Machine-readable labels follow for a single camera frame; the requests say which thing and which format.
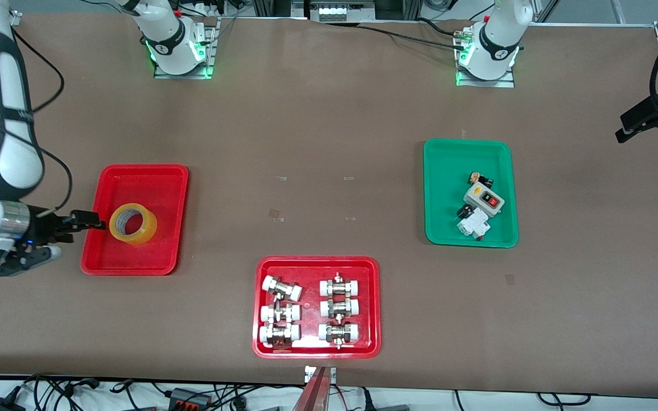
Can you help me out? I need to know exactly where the yellow packing tape roll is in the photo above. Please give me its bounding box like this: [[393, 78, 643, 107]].
[[109, 202, 159, 245]]

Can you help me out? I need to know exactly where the red plastic tray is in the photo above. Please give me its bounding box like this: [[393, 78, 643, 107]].
[[252, 256, 382, 360], [80, 164, 190, 276]]

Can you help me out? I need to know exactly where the green plastic tray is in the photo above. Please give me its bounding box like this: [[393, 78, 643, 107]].
[[423, 139, 520, 249]]

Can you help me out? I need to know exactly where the white circuit breaker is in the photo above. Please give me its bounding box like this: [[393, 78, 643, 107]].
[[456, 208, 491, 242]]

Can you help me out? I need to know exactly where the black connector box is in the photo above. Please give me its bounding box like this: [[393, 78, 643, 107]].
[[167, 388, 214, 410]]

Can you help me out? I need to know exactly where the white metal pipe fitting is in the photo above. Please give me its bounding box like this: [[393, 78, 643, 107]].
[[262, 275, 303, 303], [260, 303, 302, 325], [259, 324, 302, 348], [319, 297, 361, 320], [319, 272, 362, 298], [318, 321, 361, 349]]

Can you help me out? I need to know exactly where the white power strip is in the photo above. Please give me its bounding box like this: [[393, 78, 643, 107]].
[[308, 0, 377, 23]]

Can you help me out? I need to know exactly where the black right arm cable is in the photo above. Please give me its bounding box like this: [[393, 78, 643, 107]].
[[11, 27, 74, 217]]

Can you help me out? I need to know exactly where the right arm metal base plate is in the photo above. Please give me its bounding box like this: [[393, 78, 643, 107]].
[[153, 16, 216, 80]]

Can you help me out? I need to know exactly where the grey on-off switch box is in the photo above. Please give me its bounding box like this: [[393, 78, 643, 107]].
[[463, 183, 505, 220]]

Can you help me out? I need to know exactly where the black table cable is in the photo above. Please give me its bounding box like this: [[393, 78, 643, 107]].
[[358, 18, 468, 51]]

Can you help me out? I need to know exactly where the silver post bracket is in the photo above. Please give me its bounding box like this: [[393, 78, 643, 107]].
[[304, 365, 337, 385]]

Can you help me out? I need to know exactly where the red metal camera post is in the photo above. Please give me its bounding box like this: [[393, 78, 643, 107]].
[[291, 367, 331, 411]]

